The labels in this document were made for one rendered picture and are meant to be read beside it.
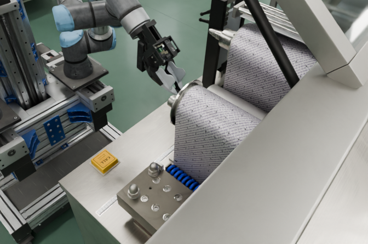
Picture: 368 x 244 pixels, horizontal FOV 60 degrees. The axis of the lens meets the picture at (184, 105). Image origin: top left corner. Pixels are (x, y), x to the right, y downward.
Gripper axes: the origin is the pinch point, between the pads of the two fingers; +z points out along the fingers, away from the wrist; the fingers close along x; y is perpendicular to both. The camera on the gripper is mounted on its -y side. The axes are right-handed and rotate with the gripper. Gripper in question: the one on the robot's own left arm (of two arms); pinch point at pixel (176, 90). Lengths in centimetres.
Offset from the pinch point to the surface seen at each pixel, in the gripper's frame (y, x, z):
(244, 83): 7.2, 17.9, 10.1
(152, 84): -171, 104, -6
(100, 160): -39.6, -17.1, 7.0
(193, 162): -4.5, -6.1, 20.7
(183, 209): 53, -44, 4
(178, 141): -4.6, -6.1, 12.9
